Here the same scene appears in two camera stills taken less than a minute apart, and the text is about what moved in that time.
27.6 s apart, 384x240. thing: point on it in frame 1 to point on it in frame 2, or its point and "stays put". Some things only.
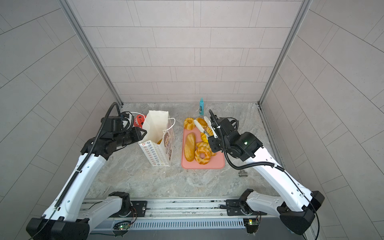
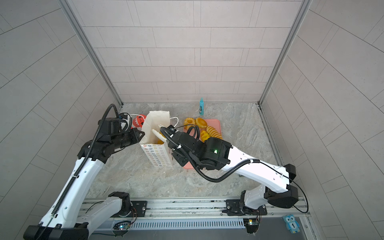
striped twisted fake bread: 209,131 stays put
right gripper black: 211,143 to 176,154
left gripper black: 137,135 stays put
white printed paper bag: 159,141 stays put
